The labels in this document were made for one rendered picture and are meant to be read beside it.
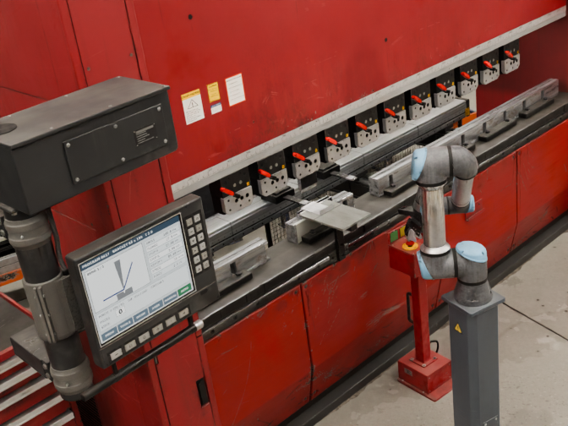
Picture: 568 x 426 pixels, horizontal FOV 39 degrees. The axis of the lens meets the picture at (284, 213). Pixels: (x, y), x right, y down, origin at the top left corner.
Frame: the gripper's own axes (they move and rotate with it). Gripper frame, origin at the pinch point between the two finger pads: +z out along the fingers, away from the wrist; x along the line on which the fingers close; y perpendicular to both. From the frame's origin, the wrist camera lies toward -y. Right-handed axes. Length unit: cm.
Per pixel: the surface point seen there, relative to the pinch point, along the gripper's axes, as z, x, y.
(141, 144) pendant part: -108, -135, -4
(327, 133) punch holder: -37, -16, -45
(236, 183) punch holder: -36, -69, -40
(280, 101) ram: -59, -40, -52
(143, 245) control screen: -83, -143, 8
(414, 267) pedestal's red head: 6.4, -5.5, 10.8
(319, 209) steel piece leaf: -8.1, -28.1, -31.2
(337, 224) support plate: -14.3, -32.9, -14.8
